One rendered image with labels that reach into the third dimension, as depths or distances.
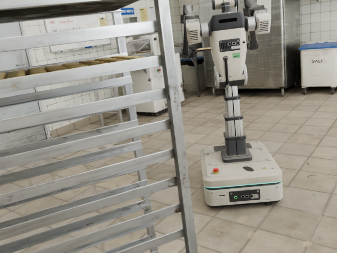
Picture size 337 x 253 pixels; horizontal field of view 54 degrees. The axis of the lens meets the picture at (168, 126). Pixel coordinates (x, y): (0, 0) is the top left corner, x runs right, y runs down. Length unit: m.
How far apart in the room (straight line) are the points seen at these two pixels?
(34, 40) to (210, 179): 1.64
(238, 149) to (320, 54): 3.28
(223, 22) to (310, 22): 3.98
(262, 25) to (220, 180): 1.03
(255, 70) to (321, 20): 1.36
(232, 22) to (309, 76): 3.42
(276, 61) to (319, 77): 0.68
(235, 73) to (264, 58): 3.17
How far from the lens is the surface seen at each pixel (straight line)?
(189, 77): 6.56
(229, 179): 2.23
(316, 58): 5.47
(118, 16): 1.32
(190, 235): 1.08
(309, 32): 6.14
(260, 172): 2.27
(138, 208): 1.48
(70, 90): 1.28
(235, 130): 2.39
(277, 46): 5.34
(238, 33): 2.26
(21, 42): 0.85
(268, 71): 5.43
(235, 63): 2.27
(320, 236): 2.15
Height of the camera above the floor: 1.21
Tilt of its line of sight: 16 degrees down
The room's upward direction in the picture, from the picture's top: 7 degrees counter-clockwise
